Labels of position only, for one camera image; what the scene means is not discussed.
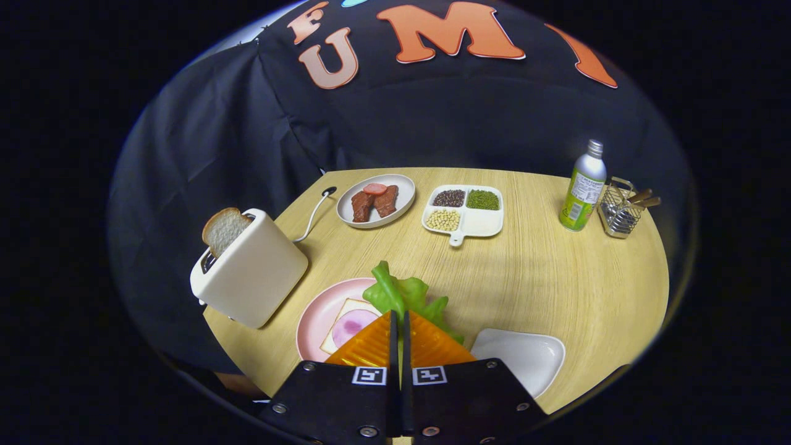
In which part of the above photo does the black backdrop cloth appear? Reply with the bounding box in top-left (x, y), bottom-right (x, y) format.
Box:
top-left (106, 0), bottom-right (696, 378)

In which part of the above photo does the pink ham slice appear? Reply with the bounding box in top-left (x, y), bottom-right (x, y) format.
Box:
top-left (331, 309), bottom-right (379, 348)

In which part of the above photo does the white divided tray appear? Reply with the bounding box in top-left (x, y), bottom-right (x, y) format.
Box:
top-left (421, 184), bottom-right (504, 248)

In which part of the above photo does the green bean pile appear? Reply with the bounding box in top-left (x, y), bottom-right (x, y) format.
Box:
top-left (465, 189), bottom-right (500, 211)

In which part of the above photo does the white toaster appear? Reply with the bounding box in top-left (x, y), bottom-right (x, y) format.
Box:
top-left (190, 208), bottom-right (309, 329)

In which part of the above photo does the white toaster cable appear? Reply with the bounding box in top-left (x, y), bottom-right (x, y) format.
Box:
top-left (294, 193), bottom-right (334, 243)

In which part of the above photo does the wire mesh basket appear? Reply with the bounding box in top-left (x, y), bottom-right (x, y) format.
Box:
top-left (597, 177), bottom-right (646, 239)

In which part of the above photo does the toasted bread slice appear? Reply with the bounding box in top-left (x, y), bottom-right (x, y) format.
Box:
top-left (201, 207), bottom-right (254, 259)

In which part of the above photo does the pink plate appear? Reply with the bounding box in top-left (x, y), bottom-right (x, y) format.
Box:
top-left (296, 278), bottom-right (396, 363)

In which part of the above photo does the yellow soybean pile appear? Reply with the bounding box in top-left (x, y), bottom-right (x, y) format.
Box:
top-left (425, 209), bottom-right (461, 232)

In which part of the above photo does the white bread slice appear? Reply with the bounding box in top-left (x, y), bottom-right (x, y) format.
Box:
top-left (319, 299), bottom-right (387, 355)

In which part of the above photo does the empty white plate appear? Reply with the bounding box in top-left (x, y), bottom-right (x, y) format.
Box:
top-left (470, 328), bottom-right (566, 399)

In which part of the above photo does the round white plate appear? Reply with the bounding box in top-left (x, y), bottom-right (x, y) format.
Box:
top-left (336, 174), bottom-right (417, 229)

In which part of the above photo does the silver bottle with green label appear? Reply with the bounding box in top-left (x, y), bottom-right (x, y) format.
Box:
top-left (559, 139), bottom-right (607, 232)

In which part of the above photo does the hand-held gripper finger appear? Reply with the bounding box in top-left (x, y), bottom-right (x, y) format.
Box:
top-left (256, 309), bottom-right (404, 445)
top-left (402, 309), bottom-right (549, 445)

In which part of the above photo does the green lettuce leaf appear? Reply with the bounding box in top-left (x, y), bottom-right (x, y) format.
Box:
top-left (362, 260), bottom-right (465, 345)

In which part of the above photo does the brown meat piece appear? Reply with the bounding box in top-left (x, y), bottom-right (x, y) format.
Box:
top-left (351, 190), bottom-right (375, 223)
top-left (373, 185), bottom-right (400, 218)

